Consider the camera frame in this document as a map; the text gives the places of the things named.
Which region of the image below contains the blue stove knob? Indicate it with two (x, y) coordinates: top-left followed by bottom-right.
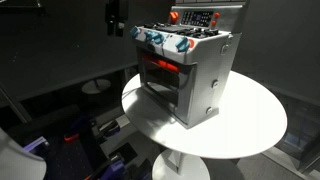
(152, 32), (166, 46)
(129, 25), (142, 38)
(175, 36), (191, 53)
(143, 30), (155, 43)

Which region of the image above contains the black and white device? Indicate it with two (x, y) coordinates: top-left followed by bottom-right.
(98, 119), (121, 138)

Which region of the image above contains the white rounded cover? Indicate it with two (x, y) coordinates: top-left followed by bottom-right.
(0, 128), (47, 180)

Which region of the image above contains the small round white stool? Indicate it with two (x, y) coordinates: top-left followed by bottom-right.
(81, 78), (112, 95)

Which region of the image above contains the purple box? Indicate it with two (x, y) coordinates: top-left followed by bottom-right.
(23, 136), (50, 155)

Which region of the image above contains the white table pedestal base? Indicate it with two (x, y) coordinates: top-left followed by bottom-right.
(152, 148), (211, 180)

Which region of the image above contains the orange oven door handle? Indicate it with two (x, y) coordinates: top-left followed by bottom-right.
(143, 54), (181, 73)

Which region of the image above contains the grey toy stove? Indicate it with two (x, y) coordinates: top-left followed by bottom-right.
(129, 0), (251, 130)

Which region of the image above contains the large orange stove knob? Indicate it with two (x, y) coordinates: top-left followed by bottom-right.
(169, 11), (180, 25)

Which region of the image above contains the purple and black tool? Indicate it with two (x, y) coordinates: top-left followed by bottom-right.
(98, 154), (127, 180)

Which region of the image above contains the orange clamp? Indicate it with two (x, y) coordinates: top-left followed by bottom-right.
(63, 133), (80, 144)

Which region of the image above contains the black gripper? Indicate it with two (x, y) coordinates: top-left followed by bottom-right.
(105, 0), (130, 38)

